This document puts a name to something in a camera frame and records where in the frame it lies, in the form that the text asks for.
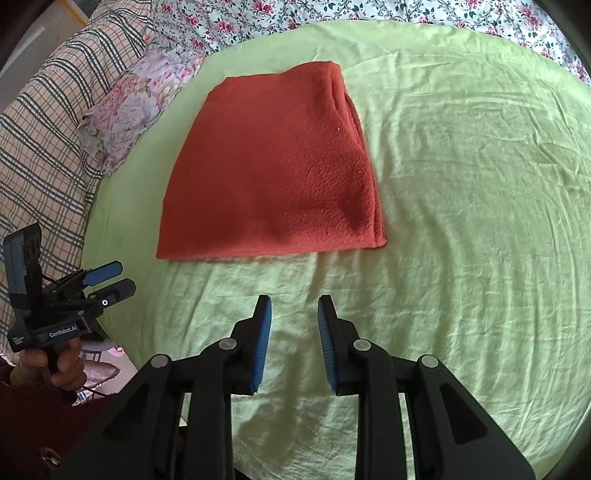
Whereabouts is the rust orange fleece cloth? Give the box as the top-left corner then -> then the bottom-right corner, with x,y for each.
156,61 -> 387,261

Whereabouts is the left hand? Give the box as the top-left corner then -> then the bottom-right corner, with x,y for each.
10,338 -> 87,391

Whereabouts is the beige plaid blanket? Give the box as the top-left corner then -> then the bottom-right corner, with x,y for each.
0,0 -> 160,365

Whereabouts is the pink floral pillow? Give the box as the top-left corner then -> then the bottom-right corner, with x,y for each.
77,36 -> 204,176

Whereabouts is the light green bed sheet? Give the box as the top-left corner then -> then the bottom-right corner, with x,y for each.
82,21 -> 590,479

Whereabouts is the white floral quilt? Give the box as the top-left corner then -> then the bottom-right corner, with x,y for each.
151,0 -> 590,84

